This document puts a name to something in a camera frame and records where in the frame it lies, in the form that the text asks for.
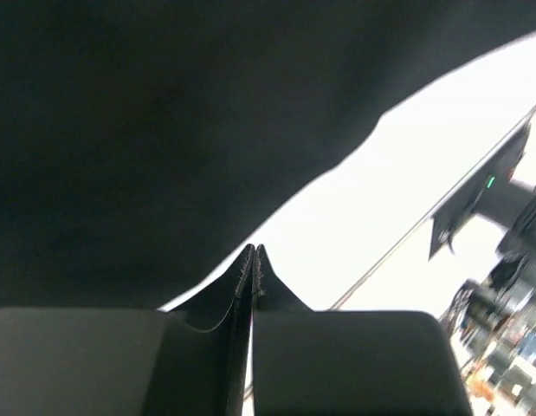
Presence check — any aluminium table edge rail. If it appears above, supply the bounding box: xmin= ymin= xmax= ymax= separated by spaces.
xmin=327 ymin=94 xmax=536 ymax=311

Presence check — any black skirt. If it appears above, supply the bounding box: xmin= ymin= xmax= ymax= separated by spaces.
xmin=0 ymin=1 xmax=536 ymax=309

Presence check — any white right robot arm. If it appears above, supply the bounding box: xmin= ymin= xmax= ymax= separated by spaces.
xmin=470 ymin=176 xmax=536 ymax=322

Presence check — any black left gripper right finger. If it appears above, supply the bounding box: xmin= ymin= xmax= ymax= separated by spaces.
xmin=252 ymin=245 xmax=472 ymax=415

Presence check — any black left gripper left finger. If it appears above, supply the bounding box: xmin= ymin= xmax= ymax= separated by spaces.
xmin=142 ymin=244 xmax=255 ymax=416

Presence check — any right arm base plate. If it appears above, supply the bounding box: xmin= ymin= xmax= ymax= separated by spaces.
xmin=429 ymin=123 xmax=534 ymax=257

